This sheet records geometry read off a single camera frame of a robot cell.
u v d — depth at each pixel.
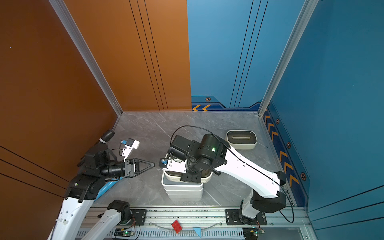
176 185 0.61
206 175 0.56
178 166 0.49
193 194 0.70
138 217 0.74
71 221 0.41
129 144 0.57
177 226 0.70
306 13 0.72
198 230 0.68
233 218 0.72
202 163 0.35
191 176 0.49
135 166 0.51
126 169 0.51
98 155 0.48
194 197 0.75
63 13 0.71
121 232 0.72
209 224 0.72
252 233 0.70
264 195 0.39
